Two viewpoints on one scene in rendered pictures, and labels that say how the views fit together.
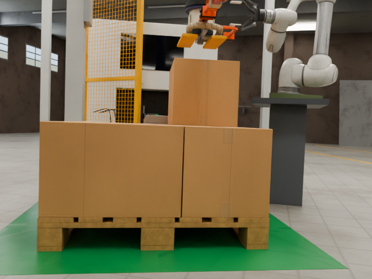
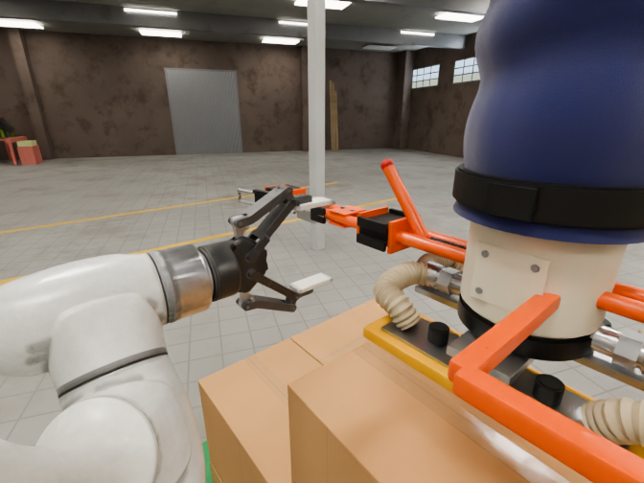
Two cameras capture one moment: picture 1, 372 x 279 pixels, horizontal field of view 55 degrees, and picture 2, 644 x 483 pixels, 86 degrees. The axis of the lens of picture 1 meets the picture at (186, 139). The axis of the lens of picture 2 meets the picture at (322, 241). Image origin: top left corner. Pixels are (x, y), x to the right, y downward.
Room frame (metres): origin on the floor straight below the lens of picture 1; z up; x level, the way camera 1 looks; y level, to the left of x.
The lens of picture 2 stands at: (2.65, -0.54, 1.43)
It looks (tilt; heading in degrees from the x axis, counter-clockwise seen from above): 20 degrees down; 148
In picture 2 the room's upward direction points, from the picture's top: straight up
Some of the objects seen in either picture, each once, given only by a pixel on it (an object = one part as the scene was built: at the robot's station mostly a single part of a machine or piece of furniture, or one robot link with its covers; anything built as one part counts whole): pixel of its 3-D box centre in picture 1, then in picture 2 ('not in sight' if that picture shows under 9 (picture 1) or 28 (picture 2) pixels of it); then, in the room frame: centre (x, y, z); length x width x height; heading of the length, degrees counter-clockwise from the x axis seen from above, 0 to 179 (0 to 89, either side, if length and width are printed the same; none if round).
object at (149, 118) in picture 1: (190, 120); not in sight; (2.81, -0.03, 0.58); 0.70 x 0.03 x 0.06; 97
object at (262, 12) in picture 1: (256, 15); (234, 265); (2.22, -0.41, 1.24); 0.09 x 0.07 x 0.08; 98
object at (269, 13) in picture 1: (268, 16); (180, 281); (2.23, -0.48, 1.24); 0.09 x 0.06 x 0.09; 8
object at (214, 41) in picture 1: (213, 40); (485, 366); (2.46, -0.17, 1.13); 0.34 x 0.10 x 0.05; 7
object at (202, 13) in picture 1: (207, 13); (387, 228); (2.20, -0.11, 1.24); 0.10 x 0.08 x 0.06; 97
